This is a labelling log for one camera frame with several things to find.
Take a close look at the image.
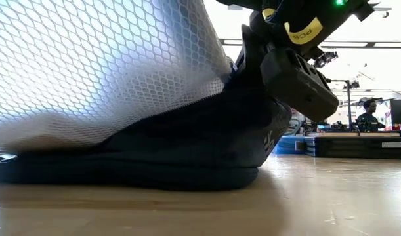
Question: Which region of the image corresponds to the colourful floral cloth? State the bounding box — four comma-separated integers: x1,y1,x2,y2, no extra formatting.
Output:
376,100,393,132

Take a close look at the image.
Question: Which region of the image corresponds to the black background box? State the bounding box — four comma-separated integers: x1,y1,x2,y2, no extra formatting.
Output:
390,99,401,125

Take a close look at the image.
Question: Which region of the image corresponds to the yellow tape label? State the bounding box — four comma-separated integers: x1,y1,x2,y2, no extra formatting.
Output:
261,8,324,45

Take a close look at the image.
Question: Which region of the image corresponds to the black background station frame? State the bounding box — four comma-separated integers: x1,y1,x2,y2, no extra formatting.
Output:
326,78,352,132

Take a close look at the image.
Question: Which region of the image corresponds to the black ceiling spotlight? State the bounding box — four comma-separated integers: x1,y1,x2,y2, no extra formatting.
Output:
313,51,339,69

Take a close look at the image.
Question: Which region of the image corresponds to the black weekly pill organizer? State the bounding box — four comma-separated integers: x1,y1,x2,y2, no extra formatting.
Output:
305,135,401,161

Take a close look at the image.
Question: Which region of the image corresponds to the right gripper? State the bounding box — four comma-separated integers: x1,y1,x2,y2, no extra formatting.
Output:
216,0,380,91

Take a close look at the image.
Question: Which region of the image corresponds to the wooden background table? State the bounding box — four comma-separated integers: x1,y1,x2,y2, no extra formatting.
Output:
306,131,401,138

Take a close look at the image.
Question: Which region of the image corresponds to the blue first aid kit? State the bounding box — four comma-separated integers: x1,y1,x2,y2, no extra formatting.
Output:
274,136,308,155

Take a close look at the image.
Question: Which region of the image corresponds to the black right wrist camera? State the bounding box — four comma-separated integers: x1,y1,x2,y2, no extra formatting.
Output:
260,48,340,123

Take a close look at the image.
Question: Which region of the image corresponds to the navy blue backpack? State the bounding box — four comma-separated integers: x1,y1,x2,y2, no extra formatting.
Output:
0,0,293,191

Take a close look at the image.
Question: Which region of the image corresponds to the person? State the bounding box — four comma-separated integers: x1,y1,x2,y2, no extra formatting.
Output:
355,98,387,133

